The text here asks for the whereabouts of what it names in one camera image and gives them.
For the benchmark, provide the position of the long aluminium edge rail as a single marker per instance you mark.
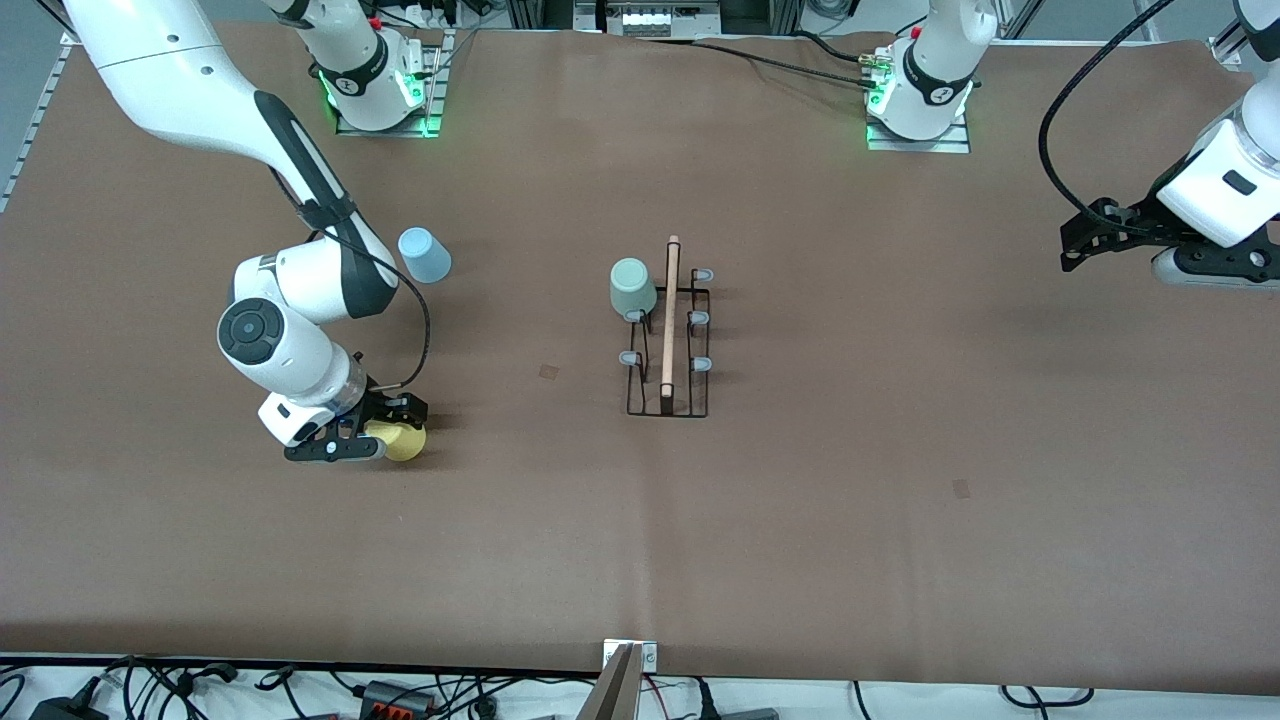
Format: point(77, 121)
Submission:
point(42, 112)

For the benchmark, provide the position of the aluminium camera post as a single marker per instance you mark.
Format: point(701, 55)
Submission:
point(612, 695)

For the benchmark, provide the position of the black power adapter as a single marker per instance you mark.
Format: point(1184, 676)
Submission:
point(65, 710)

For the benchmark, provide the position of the small metal clamp bracket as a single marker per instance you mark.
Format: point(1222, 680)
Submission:
point(648, 657)

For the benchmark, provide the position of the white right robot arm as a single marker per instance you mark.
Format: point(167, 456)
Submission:
point(180, 90)

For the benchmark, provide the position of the short aluminium profile bar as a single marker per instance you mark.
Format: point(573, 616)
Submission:
point(440, 80)

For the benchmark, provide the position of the aluminium frame strut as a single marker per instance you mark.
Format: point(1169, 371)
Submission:
point(1018, 18)
point(1147, 18)

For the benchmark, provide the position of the pale green plastic cup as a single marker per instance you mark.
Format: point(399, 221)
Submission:
point(632, 288)

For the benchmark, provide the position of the yellow plastic cup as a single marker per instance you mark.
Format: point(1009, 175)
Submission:
point(405, 445)

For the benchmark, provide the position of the brown paper table cover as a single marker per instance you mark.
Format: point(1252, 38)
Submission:
point(800, 550)

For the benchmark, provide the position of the white power strip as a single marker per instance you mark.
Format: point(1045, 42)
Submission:
point(650, 18)

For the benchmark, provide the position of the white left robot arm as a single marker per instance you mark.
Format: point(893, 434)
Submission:
point(930, 70)

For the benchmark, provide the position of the light blue plastic cup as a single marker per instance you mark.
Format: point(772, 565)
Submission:
point(428, 260)

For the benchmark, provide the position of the black orange connector box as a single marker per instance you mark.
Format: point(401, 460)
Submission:
point(395, 697)

